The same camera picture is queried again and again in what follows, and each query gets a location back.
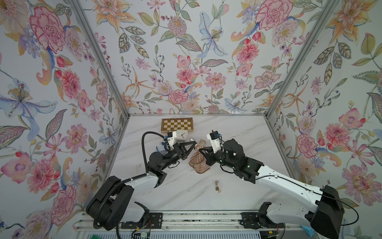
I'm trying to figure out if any brown striped cloth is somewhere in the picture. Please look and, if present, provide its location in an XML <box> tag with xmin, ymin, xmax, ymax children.
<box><xmin>189</xmin><ymin>146</ymin><xmax>210</xmax><ymax>174</ymax></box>

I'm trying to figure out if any blue translucent wristwatch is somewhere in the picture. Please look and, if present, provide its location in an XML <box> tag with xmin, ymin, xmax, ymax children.
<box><xmin>156</xmin><ymin>142</ymin><xmax>167</xmax><ymax>155</ymax></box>

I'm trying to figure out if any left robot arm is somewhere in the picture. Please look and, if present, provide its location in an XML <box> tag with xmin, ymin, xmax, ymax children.
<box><xmin>86</xmin><ymin>141</ymin><xmax>197</xmax><ymax>231</ymax></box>

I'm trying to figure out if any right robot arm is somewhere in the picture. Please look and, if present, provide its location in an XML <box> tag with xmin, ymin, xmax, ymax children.
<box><xmin>199</xmin><ymin>139</ymin><xmax>345</xmax><ymax>239</ymax></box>

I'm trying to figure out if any white square alarm clock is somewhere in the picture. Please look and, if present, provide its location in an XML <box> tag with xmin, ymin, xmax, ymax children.
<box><xmin>176</xmin><ymin>129</ymin><xmax>189</xmax><ymax>140</ymax></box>

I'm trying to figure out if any wooden chessboard box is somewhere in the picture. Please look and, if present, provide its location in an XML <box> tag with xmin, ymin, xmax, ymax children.
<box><xmin>161</xmin><ymin>118</ymin><xmax>194</xmax><ymax>133</ymax></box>

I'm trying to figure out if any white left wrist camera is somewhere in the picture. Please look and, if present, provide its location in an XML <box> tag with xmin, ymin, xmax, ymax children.
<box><xmin>167</xmin><ymin>131</ymin><xmax>177</xmax><ymax>148</ymax></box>

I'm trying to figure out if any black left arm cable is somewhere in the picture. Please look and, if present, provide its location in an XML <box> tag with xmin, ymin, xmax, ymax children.
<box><xmin>92</xmin><ymin>131</ymin><xmax>166</xmax><ymax>230</ymax></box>

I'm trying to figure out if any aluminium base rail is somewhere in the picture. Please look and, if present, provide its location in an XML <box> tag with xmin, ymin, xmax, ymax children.
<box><xmin>74</xmin><ymin>210</ymin><xmax>309</xmax><ymax>239</ymax></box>

